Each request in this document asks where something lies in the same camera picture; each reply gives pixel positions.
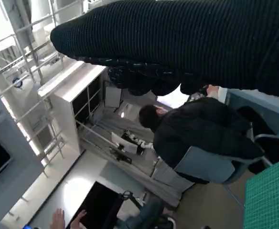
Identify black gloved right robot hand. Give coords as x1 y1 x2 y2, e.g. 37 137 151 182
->
50 0 279 99

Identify white panel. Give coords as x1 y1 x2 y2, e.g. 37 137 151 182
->
105 85 123 108

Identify person in black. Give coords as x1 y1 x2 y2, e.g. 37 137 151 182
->
139 84 279 175

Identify grey-blue desk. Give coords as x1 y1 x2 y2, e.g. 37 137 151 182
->
225 89 279 134

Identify long grey desk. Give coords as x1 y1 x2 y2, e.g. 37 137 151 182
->
76 112 185 208

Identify white and black robot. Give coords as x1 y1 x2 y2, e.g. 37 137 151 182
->
110 128 156 157

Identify grey-blue office chair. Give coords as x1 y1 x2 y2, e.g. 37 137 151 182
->
172 128 279 184

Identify white shelf cabinet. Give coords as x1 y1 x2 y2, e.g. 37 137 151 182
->
38 61 107 156

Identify person in blue jeans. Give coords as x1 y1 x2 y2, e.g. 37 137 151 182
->
117 199 165 229

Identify green cutting mat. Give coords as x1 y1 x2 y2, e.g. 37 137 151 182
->
244 155 279 229

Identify black monitor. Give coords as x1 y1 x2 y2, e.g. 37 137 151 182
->
65 181 126 229

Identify person's hands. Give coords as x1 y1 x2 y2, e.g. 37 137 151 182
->
49 208 87 229

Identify white metal frame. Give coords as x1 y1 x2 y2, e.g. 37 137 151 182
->
0 0 87 177

